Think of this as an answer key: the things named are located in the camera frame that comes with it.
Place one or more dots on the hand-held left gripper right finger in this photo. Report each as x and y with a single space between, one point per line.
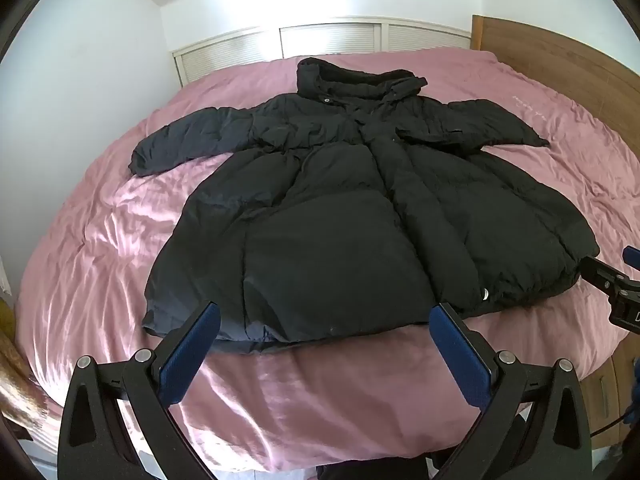
462 360

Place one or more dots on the brown furry garment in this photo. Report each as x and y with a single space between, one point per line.
20 375

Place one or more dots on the striped pink cloth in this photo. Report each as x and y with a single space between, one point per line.
37 435

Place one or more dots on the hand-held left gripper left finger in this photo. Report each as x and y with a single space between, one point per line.
187 360

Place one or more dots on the wooden bedside drawer unit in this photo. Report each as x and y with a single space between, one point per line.
602 400

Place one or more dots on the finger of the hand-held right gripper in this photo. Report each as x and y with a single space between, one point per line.
633 256
602 272

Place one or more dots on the person's dark pants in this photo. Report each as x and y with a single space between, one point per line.
375 470

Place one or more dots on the black puffer coat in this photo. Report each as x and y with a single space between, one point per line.
350 210

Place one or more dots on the wooden headboard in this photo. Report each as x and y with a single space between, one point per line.
575 60

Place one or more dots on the pink bed cover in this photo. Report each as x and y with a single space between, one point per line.
325 400

